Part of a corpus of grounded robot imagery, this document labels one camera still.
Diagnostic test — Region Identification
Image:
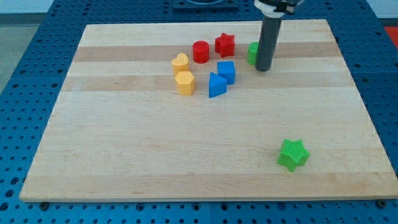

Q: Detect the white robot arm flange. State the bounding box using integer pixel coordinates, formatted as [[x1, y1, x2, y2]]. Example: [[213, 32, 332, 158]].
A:
[[254, 0, 303, 19]]

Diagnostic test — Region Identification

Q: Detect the red star block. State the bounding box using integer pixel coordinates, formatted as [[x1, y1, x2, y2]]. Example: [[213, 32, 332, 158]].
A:
[[215, 33, 235, 57]]

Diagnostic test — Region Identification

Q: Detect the green star block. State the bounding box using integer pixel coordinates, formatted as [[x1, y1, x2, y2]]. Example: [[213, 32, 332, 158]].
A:
[[277, 139, 310, 172]]

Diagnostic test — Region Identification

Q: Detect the yellow hexagon block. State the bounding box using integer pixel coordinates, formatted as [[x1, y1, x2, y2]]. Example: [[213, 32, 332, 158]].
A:
[[175, 71, 195, 95]]

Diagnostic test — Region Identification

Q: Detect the blue triangle block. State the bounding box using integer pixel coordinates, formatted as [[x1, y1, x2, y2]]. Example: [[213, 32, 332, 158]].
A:
[[208, 72, 228, 98]]

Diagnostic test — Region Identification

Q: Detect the blue cube block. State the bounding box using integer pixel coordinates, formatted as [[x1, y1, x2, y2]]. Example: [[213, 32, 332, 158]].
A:
[[217, 61, 236, 85]]

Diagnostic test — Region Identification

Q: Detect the wooden board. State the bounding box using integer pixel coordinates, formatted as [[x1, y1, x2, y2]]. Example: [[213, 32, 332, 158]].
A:
[[19, 19, 397, 202]]

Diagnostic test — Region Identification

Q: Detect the yellow heart block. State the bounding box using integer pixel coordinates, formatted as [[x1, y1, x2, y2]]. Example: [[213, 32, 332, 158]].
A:
[[172, 53, 189, 76]]

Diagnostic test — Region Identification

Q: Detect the red cylinder block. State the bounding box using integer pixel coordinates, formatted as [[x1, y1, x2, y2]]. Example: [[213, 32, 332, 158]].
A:
[[192, 40, 210, 63]]

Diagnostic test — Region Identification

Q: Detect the green cylinder block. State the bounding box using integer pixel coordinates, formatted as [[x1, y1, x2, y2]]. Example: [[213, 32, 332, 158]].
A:
[[247, 42, 259, 65]]

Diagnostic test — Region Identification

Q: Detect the grey cylindrical pointer rod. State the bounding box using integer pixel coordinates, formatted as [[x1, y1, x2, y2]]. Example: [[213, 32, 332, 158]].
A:
[[255, 16, 282, 72]]

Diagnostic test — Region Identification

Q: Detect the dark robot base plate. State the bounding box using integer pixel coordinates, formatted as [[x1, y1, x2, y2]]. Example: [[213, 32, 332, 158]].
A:
[[171, 0, 239, 10]]

